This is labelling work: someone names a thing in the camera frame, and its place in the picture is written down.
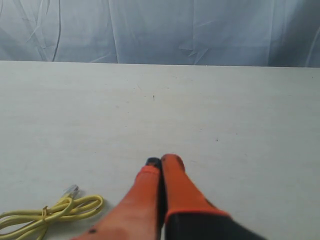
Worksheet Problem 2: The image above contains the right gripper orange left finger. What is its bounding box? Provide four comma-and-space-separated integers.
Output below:
75, 157, 163, 240

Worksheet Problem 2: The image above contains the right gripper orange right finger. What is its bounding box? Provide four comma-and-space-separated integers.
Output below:
161, 154, 263, 240

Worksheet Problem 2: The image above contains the yellow ethernet cable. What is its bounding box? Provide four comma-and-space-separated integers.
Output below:
0, 184, 104, 240

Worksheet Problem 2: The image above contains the grey wrinkled backdrop curtain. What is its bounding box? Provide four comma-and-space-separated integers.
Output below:
0, 0, 320, 68

